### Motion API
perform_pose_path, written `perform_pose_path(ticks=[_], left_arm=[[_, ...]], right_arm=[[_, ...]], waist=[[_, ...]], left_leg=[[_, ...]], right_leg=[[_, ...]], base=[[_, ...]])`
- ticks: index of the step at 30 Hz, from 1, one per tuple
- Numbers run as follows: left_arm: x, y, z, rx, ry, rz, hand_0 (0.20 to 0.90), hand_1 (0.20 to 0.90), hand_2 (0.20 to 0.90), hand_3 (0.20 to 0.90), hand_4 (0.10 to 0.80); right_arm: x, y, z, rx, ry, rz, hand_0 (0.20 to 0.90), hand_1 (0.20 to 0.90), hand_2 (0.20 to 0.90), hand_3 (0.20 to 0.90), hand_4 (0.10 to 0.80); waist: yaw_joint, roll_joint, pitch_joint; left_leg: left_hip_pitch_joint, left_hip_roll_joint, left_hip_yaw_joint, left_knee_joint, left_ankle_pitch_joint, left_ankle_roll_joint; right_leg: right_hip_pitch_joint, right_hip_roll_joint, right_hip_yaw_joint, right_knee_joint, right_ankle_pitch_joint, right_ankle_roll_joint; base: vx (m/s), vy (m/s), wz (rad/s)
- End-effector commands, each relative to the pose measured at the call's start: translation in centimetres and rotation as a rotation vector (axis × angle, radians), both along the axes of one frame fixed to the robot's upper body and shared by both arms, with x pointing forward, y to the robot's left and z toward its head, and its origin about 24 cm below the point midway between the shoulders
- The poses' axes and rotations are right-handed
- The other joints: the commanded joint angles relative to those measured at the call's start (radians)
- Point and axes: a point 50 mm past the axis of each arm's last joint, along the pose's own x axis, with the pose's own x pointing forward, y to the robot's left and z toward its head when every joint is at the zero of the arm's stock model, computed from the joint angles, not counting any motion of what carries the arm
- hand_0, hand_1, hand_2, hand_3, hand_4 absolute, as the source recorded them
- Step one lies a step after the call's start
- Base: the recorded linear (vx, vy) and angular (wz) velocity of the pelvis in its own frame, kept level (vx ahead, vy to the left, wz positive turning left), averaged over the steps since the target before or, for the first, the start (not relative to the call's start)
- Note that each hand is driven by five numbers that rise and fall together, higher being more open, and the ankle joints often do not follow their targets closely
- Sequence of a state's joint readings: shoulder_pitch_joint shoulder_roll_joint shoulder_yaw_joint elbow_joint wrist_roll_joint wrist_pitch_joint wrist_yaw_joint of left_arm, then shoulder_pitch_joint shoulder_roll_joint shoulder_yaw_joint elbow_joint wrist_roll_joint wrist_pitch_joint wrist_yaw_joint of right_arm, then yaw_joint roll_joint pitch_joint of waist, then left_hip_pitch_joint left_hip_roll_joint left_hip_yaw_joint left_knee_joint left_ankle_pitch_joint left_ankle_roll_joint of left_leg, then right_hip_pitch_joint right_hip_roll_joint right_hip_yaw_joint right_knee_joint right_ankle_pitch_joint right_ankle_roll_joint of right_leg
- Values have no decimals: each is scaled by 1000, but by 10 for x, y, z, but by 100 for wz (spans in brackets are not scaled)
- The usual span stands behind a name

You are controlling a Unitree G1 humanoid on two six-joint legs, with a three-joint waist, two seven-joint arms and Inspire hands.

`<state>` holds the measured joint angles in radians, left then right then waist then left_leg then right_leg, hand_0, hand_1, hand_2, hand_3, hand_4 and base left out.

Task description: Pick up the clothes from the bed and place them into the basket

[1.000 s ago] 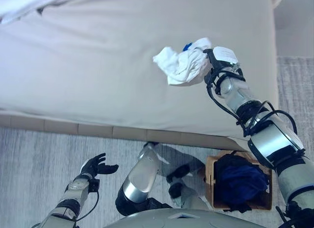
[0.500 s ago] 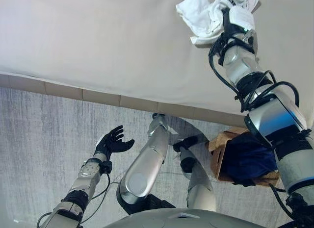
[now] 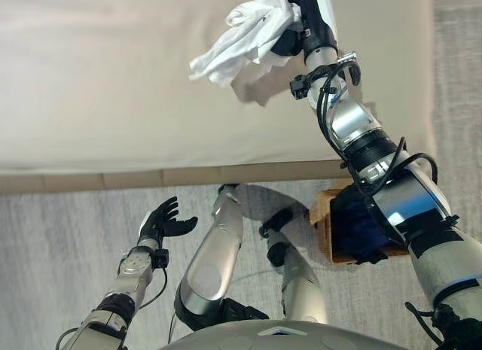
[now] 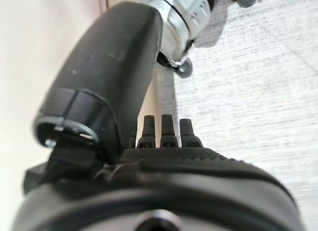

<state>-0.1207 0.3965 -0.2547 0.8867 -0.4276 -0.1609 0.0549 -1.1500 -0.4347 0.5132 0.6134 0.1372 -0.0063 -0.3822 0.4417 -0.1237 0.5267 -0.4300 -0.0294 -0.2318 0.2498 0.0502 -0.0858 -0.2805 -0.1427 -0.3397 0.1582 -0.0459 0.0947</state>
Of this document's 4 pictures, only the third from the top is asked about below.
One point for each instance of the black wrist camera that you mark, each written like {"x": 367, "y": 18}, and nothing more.
{"x": 160, "y": 258}
{"x": 298, "y": 87}

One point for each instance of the grey robot torso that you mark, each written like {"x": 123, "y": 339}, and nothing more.
{"x": 282, "y": 338}

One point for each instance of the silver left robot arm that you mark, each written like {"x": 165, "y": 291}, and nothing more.
{"x": 132, "y": 274}

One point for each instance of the beige covered bed mattress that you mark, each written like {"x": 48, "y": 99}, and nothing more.
{"x": 113, "y": 83}

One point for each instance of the grey striped rug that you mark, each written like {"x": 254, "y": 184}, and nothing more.
{"x": 56, "y": 252}

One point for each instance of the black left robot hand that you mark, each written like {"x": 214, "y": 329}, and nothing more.
{"x": 158, "y": 224}

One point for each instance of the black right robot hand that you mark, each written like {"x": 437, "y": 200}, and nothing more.
{"x": 316, "y": 22}

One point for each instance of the silver left robot leg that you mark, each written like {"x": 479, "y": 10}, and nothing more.
{"x": 211, "y": 271}

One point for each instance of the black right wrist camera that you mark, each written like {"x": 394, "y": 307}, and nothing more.
{"x": 298, "y": 87}

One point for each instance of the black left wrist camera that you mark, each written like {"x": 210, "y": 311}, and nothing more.
{"x": 160, "y": 258}

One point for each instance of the white garment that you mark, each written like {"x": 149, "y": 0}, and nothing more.
{"x": 241, "y": 52}

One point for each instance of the glossy beige bed frame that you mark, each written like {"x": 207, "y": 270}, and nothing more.
{"x": 113, "y": 180}

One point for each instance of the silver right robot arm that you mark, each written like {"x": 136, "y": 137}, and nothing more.
{"x": 406, "y": 203}

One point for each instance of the blue garment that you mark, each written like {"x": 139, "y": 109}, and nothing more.
{"x": 357, "y": 214}

